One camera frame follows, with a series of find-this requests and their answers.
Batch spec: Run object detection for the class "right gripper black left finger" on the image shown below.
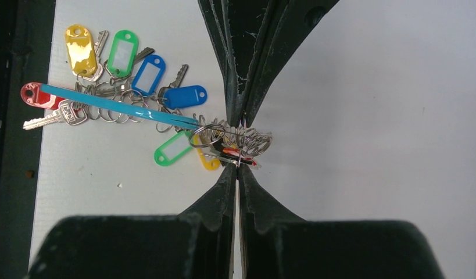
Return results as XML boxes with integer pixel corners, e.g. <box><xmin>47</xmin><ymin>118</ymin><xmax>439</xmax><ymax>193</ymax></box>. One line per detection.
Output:
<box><xmin>27</xmin><ymin>165</ymin><xmax>237</xmax><ymax>278</ymax></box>

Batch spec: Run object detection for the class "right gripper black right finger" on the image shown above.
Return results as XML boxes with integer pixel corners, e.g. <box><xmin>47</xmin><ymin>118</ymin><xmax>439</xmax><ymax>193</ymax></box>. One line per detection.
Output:
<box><xmin>237</xmin><ymin>166</ymin><xmax>443</xmax><ymax>278</ymax></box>

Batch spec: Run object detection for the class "blue keyring with keys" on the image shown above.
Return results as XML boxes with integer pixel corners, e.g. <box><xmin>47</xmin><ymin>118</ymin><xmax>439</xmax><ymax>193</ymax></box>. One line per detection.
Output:
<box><xmin>20</xmin><ymin>24</ymin><xmax>273</xmax><ymax>170</ymax></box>

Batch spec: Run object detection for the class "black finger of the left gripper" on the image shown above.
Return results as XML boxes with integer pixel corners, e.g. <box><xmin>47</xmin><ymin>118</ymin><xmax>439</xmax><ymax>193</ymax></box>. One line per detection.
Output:
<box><xmin>237</xmin><ymin>0</ymin><xmax>341</xmax><ymax>127</ymax></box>
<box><xmin>198</xmin><ymin>0</ymin><xmax>242</xmax><ymax>126</ymax></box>

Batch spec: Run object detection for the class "black mounting base rail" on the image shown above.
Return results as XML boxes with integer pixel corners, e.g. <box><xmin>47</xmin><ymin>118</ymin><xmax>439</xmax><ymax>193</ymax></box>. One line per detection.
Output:
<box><xmin>0</xmin><ymin>1</ymin><xmax>56</xmax><ymax>278</ymax></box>

